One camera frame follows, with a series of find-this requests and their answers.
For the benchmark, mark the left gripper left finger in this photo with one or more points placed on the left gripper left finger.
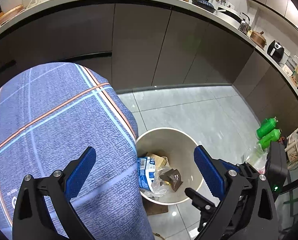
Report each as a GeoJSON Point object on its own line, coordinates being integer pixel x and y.
{"type": "Point", "coordinates": [32, 219]}

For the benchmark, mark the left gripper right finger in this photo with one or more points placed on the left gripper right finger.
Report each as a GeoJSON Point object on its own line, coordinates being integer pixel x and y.
{"type": "Point", "coordinates": [209, 172]}

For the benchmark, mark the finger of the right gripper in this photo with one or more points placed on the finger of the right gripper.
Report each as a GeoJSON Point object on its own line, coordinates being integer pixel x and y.
{"type": "Point", "coordinates": [205, 206]}

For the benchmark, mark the dark brown wrapper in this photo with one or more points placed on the dark brown wrapper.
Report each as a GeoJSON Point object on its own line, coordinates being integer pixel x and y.
{"type": "Point", "coordinates": [173, 177]}

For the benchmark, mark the brown cardboard box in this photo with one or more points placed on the brown cardboard box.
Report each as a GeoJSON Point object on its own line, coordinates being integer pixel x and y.
{"type": "Point", "coordinates": [159, 161]}

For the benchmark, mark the blue white tissue pack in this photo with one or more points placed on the blue white tissue pack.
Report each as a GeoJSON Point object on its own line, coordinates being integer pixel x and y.
{"type": "Point", "coordinates": [146, 168]}

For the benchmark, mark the clear plastic bag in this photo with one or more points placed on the clear plastic bag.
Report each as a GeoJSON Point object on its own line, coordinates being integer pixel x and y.
{"type": "Point", "coordinates": [160, 188]}

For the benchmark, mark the white trash bin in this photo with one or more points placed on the white trash bin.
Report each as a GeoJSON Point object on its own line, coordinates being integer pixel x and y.
{"type": "Point", "coordinates": [178, 147]}

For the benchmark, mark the dark kitchen cabinets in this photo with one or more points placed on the dark kitchen cabinets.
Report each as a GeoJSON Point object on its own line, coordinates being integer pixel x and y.
{"type": "Point", "coordinates": [138, 46]}

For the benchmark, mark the white kitchen countertop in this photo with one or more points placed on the white kitchen countertop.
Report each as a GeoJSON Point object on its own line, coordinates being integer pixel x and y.
{"type": "Point", "coordinates": [52, 6]}

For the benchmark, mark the green thermos bottle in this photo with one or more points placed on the green thermos bottle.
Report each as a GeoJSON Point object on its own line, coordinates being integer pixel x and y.
{"type": "Point", "coordinates": [272, 136]}
{"type": "Point", "coordinates": [266, 126]}

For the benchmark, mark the blue plaid tablecloth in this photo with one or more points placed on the blue plaid tablecloth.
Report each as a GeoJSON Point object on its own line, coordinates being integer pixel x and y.
{"type": "Point", "coordinates": [49, 115]}

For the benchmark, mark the black air fryer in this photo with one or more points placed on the black air fryer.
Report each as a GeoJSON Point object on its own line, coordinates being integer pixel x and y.
{"type": "Point", "coordinates": [276, 51]}

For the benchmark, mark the wooden pot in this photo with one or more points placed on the wooden pot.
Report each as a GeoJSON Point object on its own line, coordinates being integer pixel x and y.
{"type": "Point", "coordinates": [258, 38]}

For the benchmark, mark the metal kettle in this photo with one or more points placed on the metal kettle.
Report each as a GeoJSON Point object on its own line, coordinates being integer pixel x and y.
{"type": "Point", "coordinates": [245, 24]}

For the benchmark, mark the black frying pan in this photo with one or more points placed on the black frying pan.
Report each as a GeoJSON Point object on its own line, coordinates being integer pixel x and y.
{"type": "Point", "coordinates": [204, 4]}

